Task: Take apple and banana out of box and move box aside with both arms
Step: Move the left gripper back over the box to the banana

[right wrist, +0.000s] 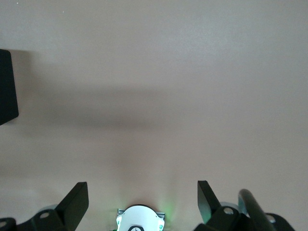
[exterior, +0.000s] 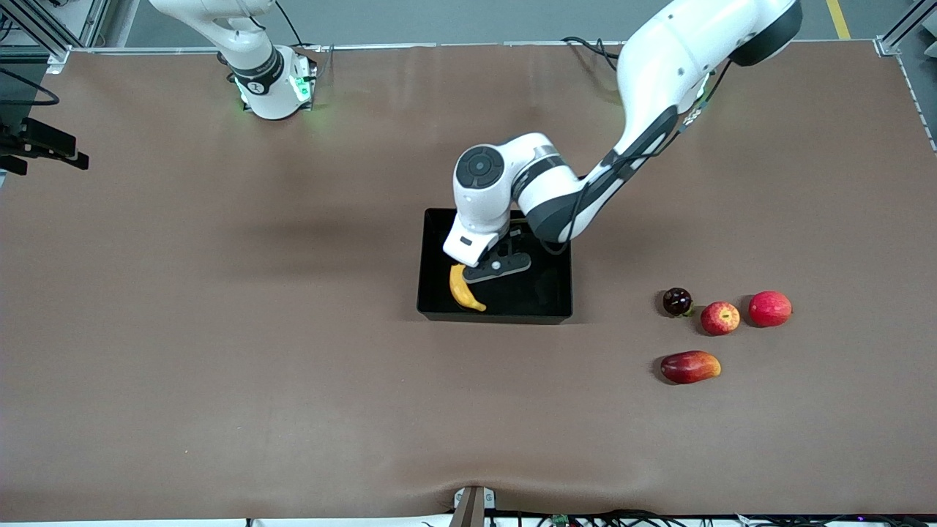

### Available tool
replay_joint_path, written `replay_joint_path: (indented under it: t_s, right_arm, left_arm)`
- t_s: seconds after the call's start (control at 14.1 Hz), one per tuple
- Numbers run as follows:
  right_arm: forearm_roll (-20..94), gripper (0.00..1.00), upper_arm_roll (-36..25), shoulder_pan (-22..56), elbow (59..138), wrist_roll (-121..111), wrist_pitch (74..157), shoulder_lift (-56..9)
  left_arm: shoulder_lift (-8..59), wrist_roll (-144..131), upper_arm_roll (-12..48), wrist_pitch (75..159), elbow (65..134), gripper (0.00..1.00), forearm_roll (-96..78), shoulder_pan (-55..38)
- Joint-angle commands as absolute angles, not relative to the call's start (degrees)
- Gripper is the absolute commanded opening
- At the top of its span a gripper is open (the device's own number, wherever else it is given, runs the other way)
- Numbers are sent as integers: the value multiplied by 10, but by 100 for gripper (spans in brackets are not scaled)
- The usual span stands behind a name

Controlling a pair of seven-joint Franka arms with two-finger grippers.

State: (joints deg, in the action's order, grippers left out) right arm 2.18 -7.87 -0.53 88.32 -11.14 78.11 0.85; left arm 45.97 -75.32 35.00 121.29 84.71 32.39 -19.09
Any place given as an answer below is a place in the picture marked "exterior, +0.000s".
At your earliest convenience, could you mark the yellow banana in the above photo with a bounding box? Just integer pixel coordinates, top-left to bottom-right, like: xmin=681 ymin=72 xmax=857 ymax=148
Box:
xmin=449 ymin=263 xmax=488 ymax=313

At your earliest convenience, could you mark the black plastic box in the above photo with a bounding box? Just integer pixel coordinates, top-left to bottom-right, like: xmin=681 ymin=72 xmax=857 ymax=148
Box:
xmin=417 ymin=208 xmax=574 ymax=325

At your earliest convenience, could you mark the red yellow striped apple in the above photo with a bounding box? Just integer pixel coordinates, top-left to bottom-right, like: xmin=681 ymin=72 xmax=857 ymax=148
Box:
xmin=701 ymin=301 xmax=741 ymax=337

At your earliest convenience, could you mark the brown table mat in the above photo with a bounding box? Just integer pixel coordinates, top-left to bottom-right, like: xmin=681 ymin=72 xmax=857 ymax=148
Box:
xmin=0 ymin=40 xmax=937 ymax=522

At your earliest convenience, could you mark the red yellow mango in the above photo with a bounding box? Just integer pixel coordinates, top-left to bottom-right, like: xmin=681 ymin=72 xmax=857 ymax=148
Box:
xmin=660 ymin=350 xmax=723 ymax=385

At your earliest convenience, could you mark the plain red apple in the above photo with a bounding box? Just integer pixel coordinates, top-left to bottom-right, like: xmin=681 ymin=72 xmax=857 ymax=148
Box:
xmin=748 ymin=291 xmax=794 ymax=328

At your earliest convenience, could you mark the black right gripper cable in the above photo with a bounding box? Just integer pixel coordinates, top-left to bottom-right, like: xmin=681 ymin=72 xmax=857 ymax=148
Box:
xmin=0 ymin=67 xmax=61 ymax=107

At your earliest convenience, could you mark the aluminium frame profile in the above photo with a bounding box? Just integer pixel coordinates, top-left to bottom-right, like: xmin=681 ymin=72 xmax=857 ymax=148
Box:
xmin=0 ymin=0 xmax=111 ymax=74
xmin=875 ymin=0 xmax=937 ymax=58

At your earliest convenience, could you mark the black left base cable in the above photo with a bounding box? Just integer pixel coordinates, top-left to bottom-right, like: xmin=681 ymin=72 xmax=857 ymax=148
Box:
xmin=561 ymin=35 xmax=623 ymax=78

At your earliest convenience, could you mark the black base cable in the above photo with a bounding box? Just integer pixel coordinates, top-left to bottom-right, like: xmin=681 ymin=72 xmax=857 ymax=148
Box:
xmin=275 ymin=0 xmax=326 ymax=56
xmin=561 ymin=35 xmax=623 ymax=78

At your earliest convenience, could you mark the grey metal table bracket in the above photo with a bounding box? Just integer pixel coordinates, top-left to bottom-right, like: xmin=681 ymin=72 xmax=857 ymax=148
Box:
xmin=452 ymin=485 xmax=497 ymax=527

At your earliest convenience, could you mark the black right base cable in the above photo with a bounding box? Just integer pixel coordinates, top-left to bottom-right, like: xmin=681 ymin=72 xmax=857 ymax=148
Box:
xmin=275 ymin=0 xmax=326 ymax=56

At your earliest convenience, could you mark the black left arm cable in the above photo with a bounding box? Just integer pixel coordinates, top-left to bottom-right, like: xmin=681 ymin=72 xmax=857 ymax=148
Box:
xmin=538 ymin=60 xmax=734 ymax=257

